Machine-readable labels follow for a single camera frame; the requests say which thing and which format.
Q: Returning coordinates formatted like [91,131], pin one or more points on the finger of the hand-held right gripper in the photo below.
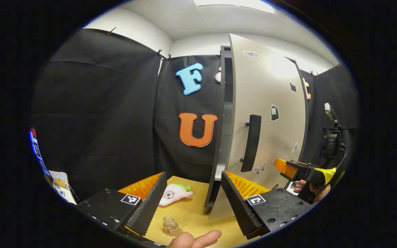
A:
[305,172]

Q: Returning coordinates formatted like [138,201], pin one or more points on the white portrait cover book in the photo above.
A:
[291,188]

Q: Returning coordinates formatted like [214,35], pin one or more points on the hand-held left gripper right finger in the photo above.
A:
[240,210]

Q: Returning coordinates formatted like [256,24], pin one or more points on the small clear glass bottle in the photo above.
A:
[170,225]

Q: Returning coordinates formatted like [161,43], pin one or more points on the pink plush toy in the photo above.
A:
[172,196]

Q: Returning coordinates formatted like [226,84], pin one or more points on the ceiling light panel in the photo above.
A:
[234,5]

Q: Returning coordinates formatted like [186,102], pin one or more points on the white printed sheet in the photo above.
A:
[64,193]

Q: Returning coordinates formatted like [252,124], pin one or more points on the beige cabinet door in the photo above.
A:
[253,86]

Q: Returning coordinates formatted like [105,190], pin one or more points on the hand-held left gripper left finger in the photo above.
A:
[150,210]

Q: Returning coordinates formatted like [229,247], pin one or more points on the round brown coaster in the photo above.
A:
[180,231]

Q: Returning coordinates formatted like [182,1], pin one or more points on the black backdrop cloth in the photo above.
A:
[98,120]

